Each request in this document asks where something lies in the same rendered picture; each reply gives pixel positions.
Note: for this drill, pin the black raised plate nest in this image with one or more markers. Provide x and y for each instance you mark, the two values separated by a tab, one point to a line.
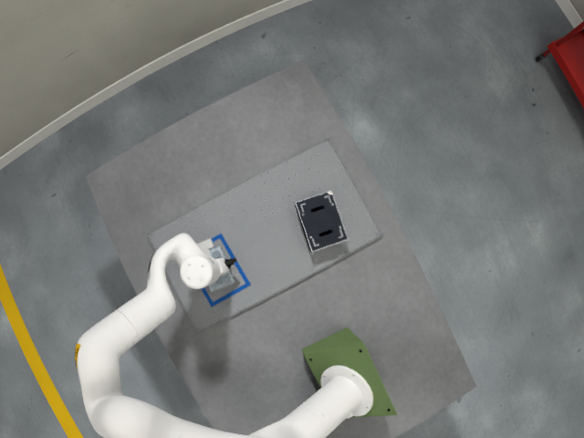
320	220

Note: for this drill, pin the blue tape rectangle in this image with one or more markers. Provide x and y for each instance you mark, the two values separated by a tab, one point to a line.
247	283

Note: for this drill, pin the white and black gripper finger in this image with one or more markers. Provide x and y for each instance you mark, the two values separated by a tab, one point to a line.
229	263

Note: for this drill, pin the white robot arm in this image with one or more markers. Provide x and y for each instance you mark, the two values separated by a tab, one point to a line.
99	349

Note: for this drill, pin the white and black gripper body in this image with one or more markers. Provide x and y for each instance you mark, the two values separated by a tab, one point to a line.
224	268

